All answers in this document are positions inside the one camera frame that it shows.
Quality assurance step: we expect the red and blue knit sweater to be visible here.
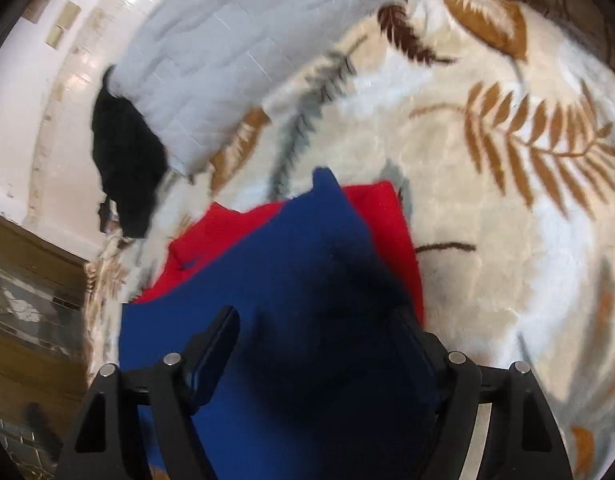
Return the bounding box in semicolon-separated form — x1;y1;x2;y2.
120;169;437;479

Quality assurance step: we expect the wooden glass wardrobe door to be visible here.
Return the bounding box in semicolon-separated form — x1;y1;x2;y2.
0;215;86;479

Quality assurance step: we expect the black garment pile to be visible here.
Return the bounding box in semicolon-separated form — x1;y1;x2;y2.
91;67;168;238

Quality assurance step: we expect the leaf pattern fleece blanket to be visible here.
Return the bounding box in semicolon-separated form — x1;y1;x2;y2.
85;0;615;479

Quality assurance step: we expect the grey quilted pillow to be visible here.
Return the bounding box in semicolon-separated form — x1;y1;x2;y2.
108;0;389;176

